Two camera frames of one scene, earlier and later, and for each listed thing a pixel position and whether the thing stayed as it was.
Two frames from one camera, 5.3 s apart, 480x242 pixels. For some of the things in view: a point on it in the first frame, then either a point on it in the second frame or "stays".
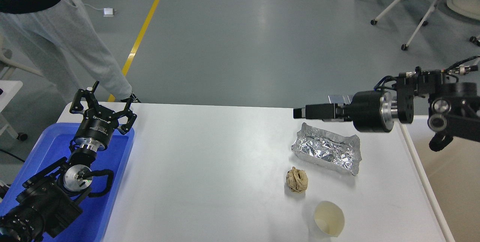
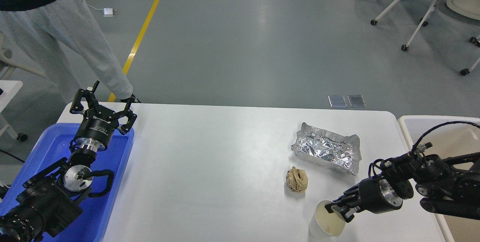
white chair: [467, 2] -> [464, 72]
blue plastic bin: [53, 143] stays
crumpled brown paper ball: [297, 180] stays
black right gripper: [371, 111] -> [375, 195]
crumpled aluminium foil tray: [328, 149] stays
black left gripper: [98, 123] stays
